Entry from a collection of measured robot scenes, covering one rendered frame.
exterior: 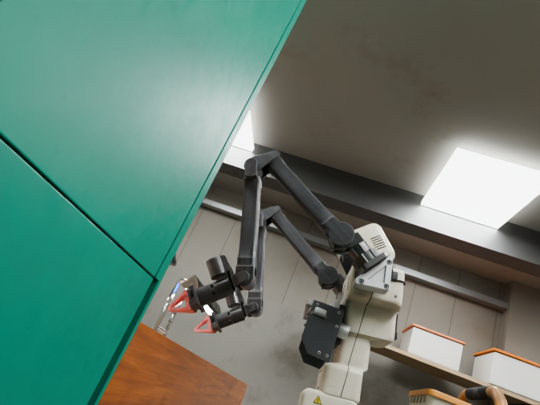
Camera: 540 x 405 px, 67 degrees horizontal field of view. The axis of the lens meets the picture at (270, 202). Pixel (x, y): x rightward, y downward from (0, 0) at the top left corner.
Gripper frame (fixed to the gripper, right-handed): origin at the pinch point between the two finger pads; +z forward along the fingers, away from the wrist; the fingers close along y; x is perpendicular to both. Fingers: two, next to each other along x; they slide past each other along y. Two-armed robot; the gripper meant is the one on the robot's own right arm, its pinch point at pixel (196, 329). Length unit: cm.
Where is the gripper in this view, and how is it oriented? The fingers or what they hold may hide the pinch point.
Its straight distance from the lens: 172.6
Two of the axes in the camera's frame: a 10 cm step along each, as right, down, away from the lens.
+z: -9.5, 3.1, -0.9
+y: -0.8, -4.7, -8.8
